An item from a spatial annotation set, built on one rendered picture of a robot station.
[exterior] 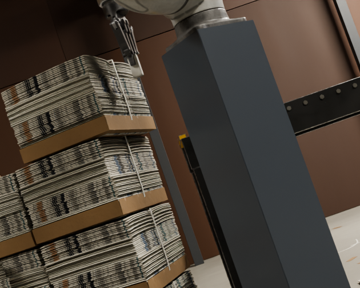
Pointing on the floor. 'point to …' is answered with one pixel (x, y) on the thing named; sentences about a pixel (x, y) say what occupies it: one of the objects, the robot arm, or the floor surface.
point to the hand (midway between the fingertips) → (135, 66)
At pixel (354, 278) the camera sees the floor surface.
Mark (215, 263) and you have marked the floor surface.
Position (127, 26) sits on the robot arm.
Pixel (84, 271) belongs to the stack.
